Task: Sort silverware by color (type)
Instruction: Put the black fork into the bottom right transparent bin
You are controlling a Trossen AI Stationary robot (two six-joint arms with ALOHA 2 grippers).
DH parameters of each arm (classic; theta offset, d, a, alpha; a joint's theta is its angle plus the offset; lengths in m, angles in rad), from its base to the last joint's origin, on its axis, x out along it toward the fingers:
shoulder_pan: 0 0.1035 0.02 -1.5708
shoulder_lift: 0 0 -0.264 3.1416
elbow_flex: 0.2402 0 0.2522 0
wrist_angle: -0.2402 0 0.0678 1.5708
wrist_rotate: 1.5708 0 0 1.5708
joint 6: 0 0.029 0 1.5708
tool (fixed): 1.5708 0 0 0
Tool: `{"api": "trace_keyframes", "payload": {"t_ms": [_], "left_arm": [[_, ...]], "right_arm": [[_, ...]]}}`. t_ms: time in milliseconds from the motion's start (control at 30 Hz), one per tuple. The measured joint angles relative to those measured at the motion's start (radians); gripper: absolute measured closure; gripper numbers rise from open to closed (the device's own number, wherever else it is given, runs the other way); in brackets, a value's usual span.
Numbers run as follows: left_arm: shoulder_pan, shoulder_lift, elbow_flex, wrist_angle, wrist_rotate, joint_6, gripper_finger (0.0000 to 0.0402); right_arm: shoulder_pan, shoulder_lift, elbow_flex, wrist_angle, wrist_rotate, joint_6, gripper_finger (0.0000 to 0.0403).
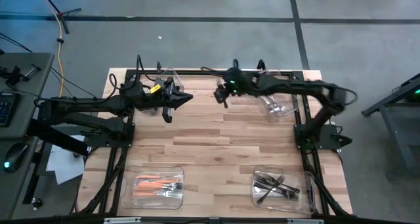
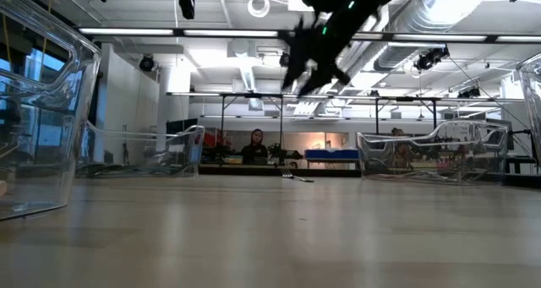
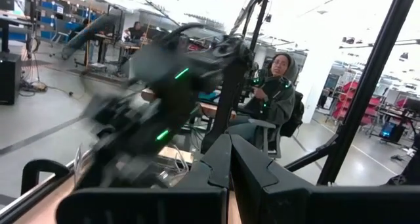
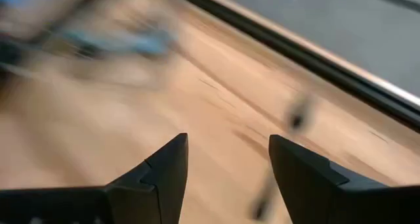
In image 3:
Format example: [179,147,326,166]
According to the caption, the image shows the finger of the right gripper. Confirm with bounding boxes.
[80,141,165,189]

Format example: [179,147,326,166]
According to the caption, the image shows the red storage rack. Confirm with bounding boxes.
[331,81,382,126]

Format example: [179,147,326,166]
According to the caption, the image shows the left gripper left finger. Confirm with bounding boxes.
[54,133,232,224]

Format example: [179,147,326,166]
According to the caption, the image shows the person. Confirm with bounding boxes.
[123,20,148,43]
[226,52,300,146]

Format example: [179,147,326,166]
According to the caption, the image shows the blue lit computer case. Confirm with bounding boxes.
[379,120,407,145]

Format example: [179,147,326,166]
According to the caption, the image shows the black backpack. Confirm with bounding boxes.
[279,91,305,139]

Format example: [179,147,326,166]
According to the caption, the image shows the black computer tower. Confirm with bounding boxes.
[0,52,22,106]

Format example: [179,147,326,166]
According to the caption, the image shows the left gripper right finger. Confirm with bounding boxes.
[230,133,420,224]

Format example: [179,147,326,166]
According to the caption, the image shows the black C clamp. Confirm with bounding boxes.
[20,158,71,196]

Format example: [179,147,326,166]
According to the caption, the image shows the black aluminium table frame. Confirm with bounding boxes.
[0,0,420,224]

